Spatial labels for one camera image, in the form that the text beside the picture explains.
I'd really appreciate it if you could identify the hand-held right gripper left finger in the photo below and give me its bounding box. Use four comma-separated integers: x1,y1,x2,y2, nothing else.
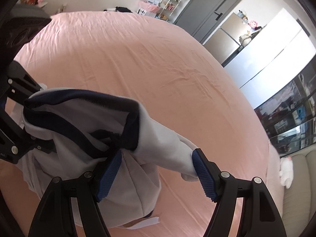
28,150,122,237

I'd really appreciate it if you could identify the black cloth item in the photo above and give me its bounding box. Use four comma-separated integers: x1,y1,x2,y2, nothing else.
103,6,135,13

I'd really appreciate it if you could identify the bed with pink sheet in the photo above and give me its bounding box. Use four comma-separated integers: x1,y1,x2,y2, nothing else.
0,11,284,237

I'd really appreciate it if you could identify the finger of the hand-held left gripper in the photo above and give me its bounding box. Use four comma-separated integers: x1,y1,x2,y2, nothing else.
6,62,47,104
0,106,57,165

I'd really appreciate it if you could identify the black glass door cabinet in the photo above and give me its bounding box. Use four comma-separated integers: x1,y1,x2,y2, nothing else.
254,72,316,156

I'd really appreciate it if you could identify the white plush toy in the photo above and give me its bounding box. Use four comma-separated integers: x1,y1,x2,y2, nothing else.
279,157,295,188

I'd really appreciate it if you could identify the light blue shirt navy trim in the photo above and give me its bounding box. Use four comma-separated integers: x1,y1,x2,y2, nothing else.
11,86,200,229

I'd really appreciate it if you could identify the grey door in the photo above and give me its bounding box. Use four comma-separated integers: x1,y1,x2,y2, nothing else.
175,0,250,44

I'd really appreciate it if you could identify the white glossy wardrobe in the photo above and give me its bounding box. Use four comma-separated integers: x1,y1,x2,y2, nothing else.
224,7,311,109

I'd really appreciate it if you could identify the grey padded headboard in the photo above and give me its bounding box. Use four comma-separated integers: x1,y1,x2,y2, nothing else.
281,150,316,228

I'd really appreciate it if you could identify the beige two-door refrigerator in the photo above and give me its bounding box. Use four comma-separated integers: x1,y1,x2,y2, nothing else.
202,12,245,68

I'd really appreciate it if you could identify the pink gift box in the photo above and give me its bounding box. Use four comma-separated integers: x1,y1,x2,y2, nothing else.
136,0,162,18

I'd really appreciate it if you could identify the white handbag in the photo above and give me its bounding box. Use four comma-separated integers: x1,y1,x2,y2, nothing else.
239,31,253,47

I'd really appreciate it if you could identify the pale pink quilted pillow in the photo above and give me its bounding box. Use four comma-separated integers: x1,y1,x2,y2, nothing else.
267,141,284,185

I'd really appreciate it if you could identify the white shelf rack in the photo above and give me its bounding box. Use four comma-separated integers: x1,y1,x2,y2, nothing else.
157,0,185,21

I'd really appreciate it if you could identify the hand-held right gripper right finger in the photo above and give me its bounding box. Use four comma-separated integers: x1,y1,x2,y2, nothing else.
192,149,287,237

